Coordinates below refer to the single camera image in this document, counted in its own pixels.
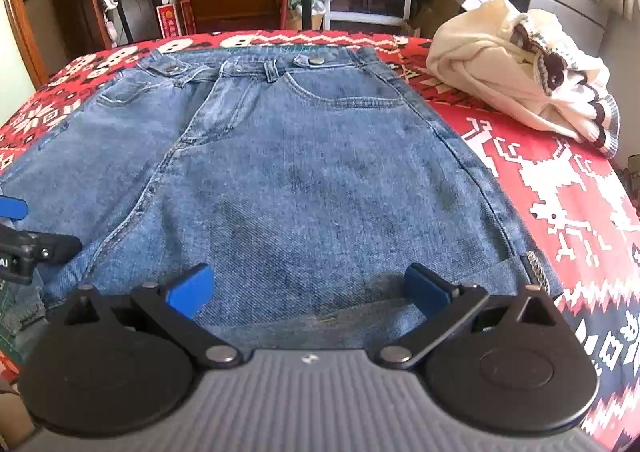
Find red patterned tablecloth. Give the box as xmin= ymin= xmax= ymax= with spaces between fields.
xmin=1 ymin=30 xmax=639 ymax=451

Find person's left hand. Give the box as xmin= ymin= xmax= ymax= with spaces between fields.
xmin=0 ymin=378 xmax=35 ymax=451

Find blue denim shorts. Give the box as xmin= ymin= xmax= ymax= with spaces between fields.
xmin=1 ymin=46 xmax=562 ymax=354

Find green cutting mat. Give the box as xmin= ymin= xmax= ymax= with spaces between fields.
xmin=0 ymin=281 xmax=23 ymax=364

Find dark wooden drawer cabinet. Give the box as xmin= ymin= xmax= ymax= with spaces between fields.
xmin=178 ymin=0 xmax=282 ymax=33

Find red sign board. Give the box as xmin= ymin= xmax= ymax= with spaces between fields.
xmin=156 ymin=2 xmax=181 ymax=38

